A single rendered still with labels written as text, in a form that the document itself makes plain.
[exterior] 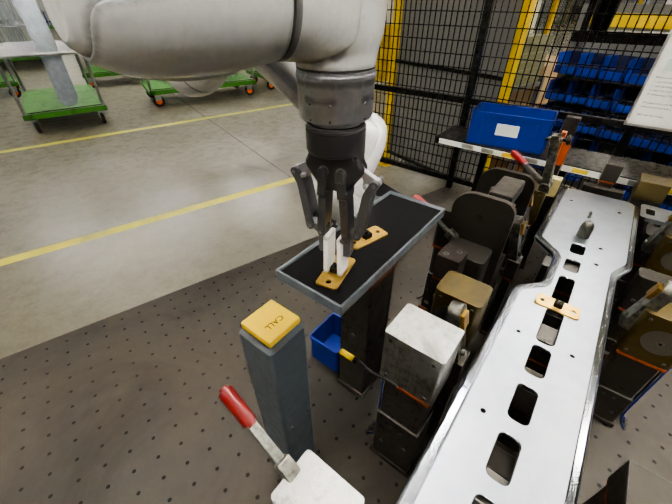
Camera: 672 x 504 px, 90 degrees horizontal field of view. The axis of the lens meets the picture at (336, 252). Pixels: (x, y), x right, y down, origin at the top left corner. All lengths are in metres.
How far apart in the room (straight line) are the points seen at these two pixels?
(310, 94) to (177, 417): 0.83
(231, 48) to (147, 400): 0.90
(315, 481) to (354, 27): 0.50
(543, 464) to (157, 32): 0.66
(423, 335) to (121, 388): 0.83
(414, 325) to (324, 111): 0.35
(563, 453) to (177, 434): 0.78
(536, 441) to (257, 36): 0.62
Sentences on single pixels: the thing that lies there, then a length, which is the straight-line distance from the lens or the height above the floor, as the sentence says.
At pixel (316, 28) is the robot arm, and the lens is 0.35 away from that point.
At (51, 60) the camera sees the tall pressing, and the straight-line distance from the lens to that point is 6.53.
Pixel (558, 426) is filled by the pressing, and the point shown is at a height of 1.00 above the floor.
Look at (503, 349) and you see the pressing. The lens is 0.73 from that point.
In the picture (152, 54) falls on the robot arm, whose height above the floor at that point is 1.49.
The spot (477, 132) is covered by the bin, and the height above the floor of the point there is 1.07.
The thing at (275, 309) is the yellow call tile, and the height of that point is 1.16.
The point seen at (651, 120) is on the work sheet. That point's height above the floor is 1.17.
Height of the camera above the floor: 1.52
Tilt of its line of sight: 37 degrees down
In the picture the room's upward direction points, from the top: straight up
